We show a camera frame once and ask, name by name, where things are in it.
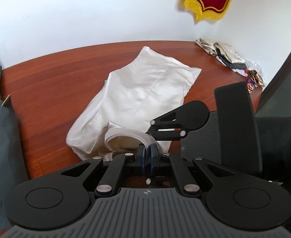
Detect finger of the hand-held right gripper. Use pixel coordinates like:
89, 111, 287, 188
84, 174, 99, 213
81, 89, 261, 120
145, 105, 188, 142

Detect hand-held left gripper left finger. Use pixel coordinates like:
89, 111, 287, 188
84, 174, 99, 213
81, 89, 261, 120
61, 144, 146, 199

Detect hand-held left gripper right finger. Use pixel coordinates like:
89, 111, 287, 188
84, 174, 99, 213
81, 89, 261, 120
149, 144, 236, 200

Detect cream button shirt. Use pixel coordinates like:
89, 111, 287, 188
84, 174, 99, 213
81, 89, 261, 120
66, 46, 202, 161

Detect small colourful packets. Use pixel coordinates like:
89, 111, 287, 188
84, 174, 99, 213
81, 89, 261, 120
245, 70, 264, 87

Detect beige garment with dark waistband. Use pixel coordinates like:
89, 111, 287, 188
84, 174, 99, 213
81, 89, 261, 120
214, 42, 248, 70

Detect crumpled beige cloth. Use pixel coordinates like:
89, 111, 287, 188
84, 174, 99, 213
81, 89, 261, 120
196, 38, 219, 55

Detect folded dark grey pants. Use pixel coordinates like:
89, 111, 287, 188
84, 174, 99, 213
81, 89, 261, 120
0, 99, 29, 228

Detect tan paper garment tag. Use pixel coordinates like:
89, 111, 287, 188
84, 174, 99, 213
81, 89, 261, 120
1, 94, 12, 107

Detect dark door with grey frame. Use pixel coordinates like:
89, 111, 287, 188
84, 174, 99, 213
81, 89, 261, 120
255, 23, 291, 118

